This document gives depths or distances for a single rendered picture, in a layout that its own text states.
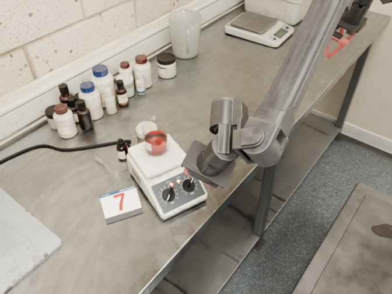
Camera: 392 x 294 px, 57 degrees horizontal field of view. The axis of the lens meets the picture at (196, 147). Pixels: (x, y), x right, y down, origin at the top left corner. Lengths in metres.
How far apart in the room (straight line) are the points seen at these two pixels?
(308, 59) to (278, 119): 0.13
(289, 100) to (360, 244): 0.87
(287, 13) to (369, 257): 1.06
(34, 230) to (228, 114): 0.53
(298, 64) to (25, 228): 0.70
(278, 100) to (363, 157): 1.68
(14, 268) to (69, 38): 0.71
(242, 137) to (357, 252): 0.88
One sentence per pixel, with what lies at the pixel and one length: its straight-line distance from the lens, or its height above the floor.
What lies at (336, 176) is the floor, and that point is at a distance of 2.14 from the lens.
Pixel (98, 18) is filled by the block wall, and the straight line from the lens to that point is 1.33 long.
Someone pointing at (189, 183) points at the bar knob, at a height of 0.81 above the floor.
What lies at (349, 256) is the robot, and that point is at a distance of 1.39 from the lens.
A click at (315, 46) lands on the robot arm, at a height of 1.17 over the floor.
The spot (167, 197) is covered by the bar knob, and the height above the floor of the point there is 0.81.
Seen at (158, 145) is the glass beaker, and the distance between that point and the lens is 0.89.
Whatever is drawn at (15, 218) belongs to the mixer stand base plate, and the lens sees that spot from 0.99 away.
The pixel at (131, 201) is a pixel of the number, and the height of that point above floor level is 0.77.
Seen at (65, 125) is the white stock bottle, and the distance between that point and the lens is 1.13.
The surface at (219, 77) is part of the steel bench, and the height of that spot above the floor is 0.75.
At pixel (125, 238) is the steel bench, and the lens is 0.88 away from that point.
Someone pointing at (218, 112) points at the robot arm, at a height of 1.06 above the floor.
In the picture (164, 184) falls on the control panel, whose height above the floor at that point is 0.81.
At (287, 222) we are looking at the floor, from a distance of 1.86.
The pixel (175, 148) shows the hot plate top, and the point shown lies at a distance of 0.94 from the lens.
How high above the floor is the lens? 1.48
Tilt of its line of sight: 43 degrees down
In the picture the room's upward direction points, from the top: straight up
